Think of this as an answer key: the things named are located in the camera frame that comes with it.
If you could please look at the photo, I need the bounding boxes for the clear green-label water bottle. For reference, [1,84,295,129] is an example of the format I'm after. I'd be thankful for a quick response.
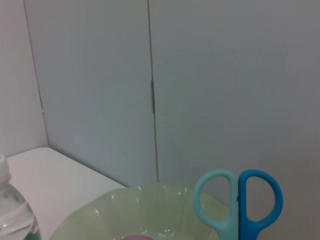
[0,154,42,240]

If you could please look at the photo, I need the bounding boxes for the blue plastic scissors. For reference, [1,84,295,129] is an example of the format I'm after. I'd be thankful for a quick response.
[192,169,285,240]

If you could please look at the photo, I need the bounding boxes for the pink toy peach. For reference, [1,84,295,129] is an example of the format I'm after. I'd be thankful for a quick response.
[123,234,153,240]

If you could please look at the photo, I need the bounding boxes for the green glass fruit bowl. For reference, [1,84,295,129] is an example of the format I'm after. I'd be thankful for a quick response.
[47,183,231,240]

